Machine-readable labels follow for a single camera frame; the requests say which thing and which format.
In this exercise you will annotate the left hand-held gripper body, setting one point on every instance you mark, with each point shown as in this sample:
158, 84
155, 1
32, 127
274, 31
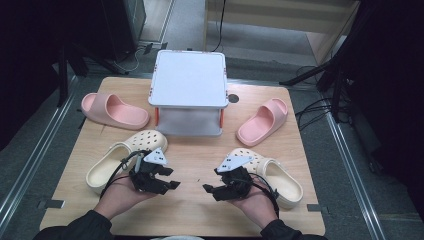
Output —
146, 176

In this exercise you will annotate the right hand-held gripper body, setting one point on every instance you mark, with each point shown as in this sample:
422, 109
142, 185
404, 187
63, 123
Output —
236, 183

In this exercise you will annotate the cream perforated clog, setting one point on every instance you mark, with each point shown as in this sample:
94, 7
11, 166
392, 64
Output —
100, 173
283, 183

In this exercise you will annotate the pink slipper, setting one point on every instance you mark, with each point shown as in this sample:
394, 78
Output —
116, 113
263, 123

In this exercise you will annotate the white shoe rack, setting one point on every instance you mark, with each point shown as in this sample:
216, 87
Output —
188, 76

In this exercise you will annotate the person's right hand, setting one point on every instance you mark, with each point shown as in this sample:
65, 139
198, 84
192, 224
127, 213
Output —
258, 206

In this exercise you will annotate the person's left hand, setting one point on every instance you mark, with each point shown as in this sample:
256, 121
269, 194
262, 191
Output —
116, 196

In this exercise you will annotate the grey tape strip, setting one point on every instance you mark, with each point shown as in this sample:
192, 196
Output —
315, 207
50, 204

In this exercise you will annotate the dark round table cap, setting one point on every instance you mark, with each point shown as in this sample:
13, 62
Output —
233, 98

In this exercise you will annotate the small dark floor plug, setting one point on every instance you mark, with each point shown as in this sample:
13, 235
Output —
148, 49

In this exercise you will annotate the black cabinet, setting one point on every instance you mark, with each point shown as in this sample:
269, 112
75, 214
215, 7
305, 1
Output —
123, 26

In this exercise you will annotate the light wooden shelf unit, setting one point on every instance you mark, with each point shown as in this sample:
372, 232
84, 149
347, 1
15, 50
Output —
283, 16

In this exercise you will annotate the dark curtain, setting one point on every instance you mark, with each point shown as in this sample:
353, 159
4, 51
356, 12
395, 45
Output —
393, 83

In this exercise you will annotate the metal floor rail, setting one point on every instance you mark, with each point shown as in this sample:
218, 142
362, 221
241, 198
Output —
353, 176
36, 156

